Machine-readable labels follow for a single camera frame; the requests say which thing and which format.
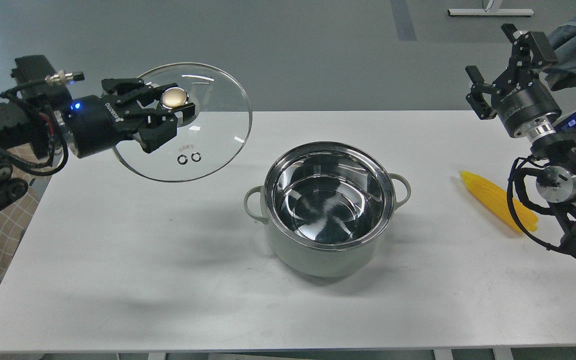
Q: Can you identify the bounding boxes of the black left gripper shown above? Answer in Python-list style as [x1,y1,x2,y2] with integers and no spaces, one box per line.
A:
[62,78,196,158]

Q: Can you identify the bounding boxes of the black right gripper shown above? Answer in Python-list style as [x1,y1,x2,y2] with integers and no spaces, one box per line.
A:
[465,23,562,138]

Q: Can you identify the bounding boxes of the glass pot lid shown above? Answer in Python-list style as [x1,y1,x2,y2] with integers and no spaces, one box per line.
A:
[112,62,253,183]

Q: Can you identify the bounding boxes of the yellow corn cob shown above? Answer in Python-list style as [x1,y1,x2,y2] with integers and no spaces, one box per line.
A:
[459,170,538,233]

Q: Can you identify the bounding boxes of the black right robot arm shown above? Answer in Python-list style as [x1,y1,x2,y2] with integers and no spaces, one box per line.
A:
[465,23,576,259]

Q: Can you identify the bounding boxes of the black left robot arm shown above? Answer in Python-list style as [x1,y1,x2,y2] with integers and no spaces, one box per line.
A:
[0,55,198,212]

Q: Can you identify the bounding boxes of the grey steel cooking pot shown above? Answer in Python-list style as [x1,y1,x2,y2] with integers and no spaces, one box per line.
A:
[243,141,412,278]

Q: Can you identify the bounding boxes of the white desk foot bar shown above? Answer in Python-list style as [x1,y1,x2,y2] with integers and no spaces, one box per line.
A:
[446,8,535,18]

